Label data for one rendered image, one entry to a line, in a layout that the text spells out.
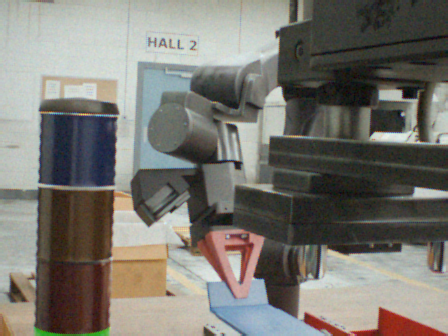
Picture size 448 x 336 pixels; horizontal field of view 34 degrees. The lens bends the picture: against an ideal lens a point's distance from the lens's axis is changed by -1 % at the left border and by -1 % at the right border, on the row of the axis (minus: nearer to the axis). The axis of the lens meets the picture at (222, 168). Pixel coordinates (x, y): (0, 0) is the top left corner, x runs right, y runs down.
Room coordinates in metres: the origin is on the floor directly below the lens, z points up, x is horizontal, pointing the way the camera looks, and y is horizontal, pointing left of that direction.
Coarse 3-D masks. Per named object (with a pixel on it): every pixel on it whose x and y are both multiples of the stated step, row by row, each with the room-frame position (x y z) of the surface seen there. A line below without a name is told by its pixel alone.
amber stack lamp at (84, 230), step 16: (48, 192) 0.34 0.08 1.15; (64, 192) 0.34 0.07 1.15; (80, 192) 0.34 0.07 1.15; (96, 192) 0.34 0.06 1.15; (112, 192) 0.35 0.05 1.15; (48, 208) 0.34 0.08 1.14; (64, 208) 0.34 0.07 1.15; (80, 208) 0.34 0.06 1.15; (96, 208) 0.34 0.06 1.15; (112, 208) 0.35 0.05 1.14; (48, 224) 0.34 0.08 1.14; (64, 224) 0.34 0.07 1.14; (80, 224) 0.34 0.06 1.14; (96, 224) 0.34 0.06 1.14; (112, 224) 0.35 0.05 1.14; (48, 240) 0.34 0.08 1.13; (64, 240) 0.34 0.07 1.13; (80, 240) 0.34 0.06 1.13; (96, 240) 0.34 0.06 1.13; (112, 240) 0.36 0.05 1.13; (48, 256) 0.34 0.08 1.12; (64, 256) 0.34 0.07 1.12; (80, 256) 0.34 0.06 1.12; (96, 256) 0.34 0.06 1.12
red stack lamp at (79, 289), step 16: (48, 272) 0.34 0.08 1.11; (64, 272) 0.34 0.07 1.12; (80, 272) 0.34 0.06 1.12; (96, 272) 0.34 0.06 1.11; (48, 288) 0.34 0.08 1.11; (64, 288) 0.34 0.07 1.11; (80, 288) 0.34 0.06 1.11; (96, 288) 0.34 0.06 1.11; (48, 304) 0.34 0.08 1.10; (64, 304) 0.34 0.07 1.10; (80, 304) 0.34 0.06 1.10; (96, 304) 0.34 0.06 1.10; (48, 320) 0.34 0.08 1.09; (64, 320) 0.34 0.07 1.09; (80, 320) 0.34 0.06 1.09; (96, 320) 0.34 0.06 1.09
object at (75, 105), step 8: (40, 104) 0.35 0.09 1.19; (48, 104) 0.34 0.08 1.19; (56, 104) 0.34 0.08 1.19; (64, 104) 0.34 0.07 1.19; (72, 104) 0.34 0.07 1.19; (80, 104) 0.34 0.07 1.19; (88, 104) 0.34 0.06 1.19; (96, 104) 0.34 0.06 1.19; (104, 104) 0.34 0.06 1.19; (112, 104) 0.35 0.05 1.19; (48, 112) 0.36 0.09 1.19; (56, 112) 0.34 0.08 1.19; (64, 112) 0.36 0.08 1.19; (72, 112) 0.34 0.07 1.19; (80, 112) 0.34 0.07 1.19; (88, 112) 0.34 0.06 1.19; (96, 112) 0.34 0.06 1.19; (104, 112) 0.34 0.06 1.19; (112, 112) 0.35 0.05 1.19
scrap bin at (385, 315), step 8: (304, 312) 0.91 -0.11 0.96; (384, 312) 0.95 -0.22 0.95; (392, 312) 0.93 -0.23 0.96; (304, 320) 0.91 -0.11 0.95; (312, 320) 0.89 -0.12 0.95; (320, 320) 0.88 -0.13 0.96; (384, 320) 0.94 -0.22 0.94; (392, 320) 0.93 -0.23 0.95; (400, 320) 0.91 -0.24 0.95; (408, 320) 0.90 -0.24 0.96; (416, 320) 0.89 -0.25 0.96; (320, 328) 0.87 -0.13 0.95; (328, 328) 0.86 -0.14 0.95; (336, 328) 0.84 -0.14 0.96; (376, 328) 0.96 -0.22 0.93; (384, 328) 0.94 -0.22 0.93; (392, 328) 0.93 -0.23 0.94; (400, 328) 0.91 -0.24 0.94; (408, 328) 0.90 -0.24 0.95; (416, 328) 0.88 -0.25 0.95; (424, 328) 0.87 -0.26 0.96; (432, 328) 0.86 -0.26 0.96
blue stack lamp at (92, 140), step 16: (48, 128) 0.34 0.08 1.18; (64, 128) 0.34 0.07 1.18; (80, 128) 0.34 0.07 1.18; (96, 128) 0.34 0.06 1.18; (112, 128) 0.35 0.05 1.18; (48, 144) 0.34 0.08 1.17; (64, 144) 0.34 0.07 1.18; (80, 144) 0.34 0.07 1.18; (96, 144) 0.34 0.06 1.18; (112, 144) 0.35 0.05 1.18; (48, 160) 0.34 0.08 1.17; (64, 160) 0.34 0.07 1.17; (80, 160) 0.34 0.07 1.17; (96, 160) 0.34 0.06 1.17; (112, 160) 0.35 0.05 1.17; (48, 176) 0.34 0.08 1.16; (64, 176) 0.34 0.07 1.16; (80, 176) 0.34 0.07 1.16; (96, 176) 0.34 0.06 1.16; (112, 176) 0.35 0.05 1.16
